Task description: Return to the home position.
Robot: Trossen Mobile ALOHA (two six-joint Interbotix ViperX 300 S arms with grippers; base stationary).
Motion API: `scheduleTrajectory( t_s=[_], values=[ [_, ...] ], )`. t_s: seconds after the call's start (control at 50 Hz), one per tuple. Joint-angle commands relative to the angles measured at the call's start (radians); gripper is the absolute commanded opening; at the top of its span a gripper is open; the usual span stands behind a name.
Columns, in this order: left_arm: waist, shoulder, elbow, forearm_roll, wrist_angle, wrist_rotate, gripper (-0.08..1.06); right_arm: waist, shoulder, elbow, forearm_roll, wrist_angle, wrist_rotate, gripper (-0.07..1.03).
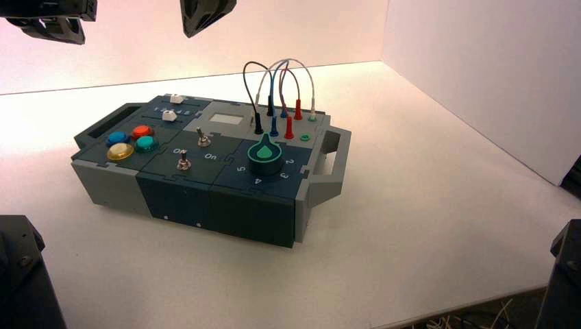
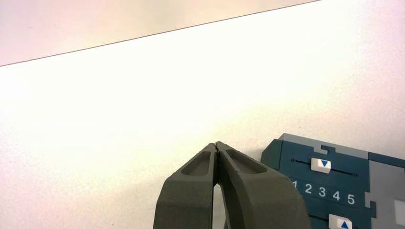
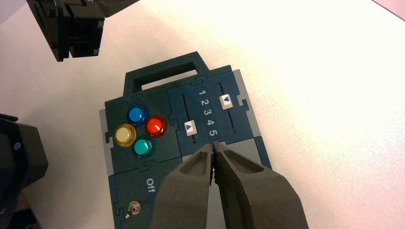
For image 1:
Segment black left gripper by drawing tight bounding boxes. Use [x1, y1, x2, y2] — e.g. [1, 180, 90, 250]
[0, 0, 98, 45]

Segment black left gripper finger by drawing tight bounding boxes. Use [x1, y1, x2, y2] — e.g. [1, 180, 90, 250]
[180, 0, 237, 38]

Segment small white display screen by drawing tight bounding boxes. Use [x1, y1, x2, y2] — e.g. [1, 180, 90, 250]
[209, 113, 245, 126]

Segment red round push button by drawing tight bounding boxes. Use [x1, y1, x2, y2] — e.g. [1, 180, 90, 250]
[132, 125, 156, 141]

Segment yellow round push button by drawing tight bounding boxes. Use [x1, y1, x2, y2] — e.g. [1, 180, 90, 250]
[107, 143, 135, 162]

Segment teal round push button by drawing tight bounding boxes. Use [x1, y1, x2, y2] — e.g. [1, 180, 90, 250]
[135, 136, 160, 154]

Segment dark green rotary knob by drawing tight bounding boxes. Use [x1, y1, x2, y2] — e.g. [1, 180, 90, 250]
[247, 132, 284, 178]

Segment grey and blue control box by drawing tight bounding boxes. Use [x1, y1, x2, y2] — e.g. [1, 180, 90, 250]
[71, 94, 353, 249]

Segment black equipment piece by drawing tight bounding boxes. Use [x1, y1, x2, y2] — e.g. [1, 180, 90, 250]
[560, 156, 581, 199]

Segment black jumper cable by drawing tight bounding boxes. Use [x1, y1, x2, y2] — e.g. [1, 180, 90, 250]
[243, 61, 275, 135]

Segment blue jumper cable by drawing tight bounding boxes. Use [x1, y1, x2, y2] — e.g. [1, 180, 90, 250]
[269, 60, 291, 138]

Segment red jumper cable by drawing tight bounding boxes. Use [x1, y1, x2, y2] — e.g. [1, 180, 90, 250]
[277, 68, 304, 140]

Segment white jumper cable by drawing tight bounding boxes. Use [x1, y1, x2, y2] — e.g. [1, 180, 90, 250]
[249, 58, 318, 126]

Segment loose white wires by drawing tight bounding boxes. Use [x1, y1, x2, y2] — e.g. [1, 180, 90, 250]
[424, 298, 516, 329]

